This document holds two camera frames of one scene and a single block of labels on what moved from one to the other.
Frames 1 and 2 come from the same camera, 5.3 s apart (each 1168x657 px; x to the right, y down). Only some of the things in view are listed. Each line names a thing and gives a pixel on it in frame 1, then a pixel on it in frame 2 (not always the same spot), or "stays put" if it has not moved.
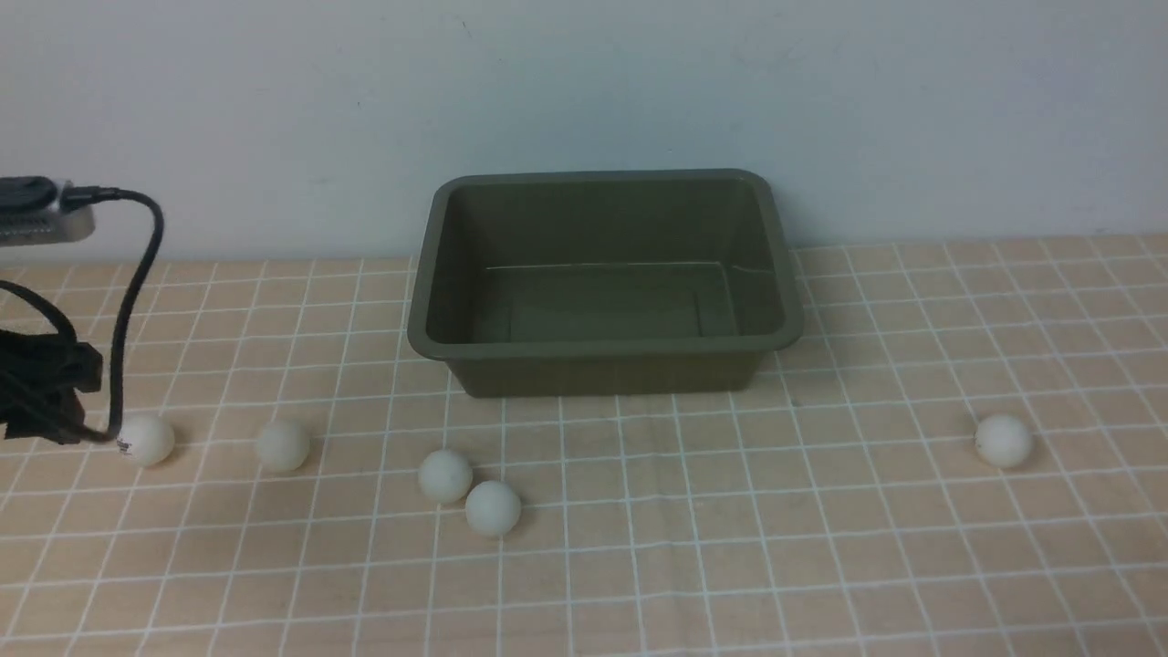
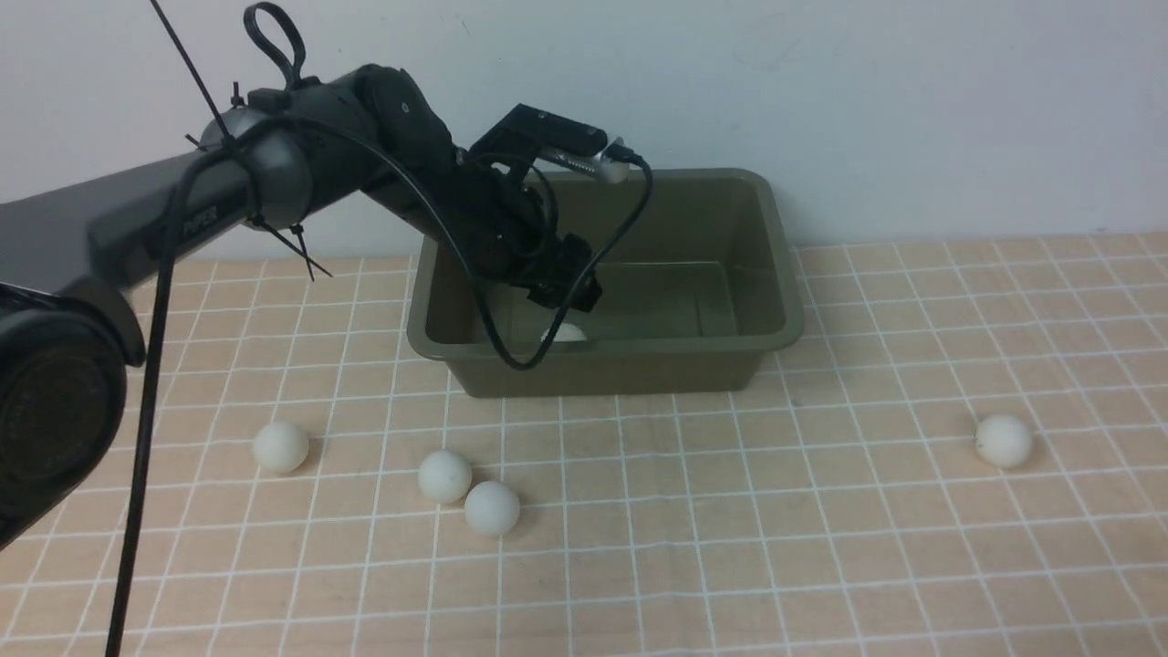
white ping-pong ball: [284, 444] stays put
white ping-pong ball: [1004, 441] stays put
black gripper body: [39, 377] → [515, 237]
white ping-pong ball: [445, 475] stays put
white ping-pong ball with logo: [146, 441] → [567, 332]
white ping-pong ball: [493, 507] stays put
